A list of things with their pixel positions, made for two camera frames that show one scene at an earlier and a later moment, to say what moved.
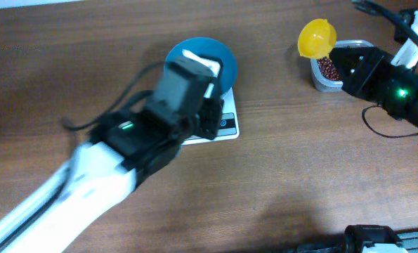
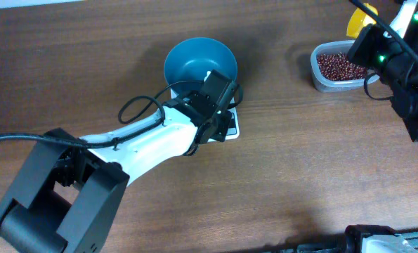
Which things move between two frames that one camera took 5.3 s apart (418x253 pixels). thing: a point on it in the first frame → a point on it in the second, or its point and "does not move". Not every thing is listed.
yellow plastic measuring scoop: x=317 y=39 → x=360 y=20
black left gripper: x=211 y=117 → x=224 y=127
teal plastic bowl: x=212 y=48 does not move
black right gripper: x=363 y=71 → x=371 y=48
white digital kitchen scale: x=230 y=127 does not move
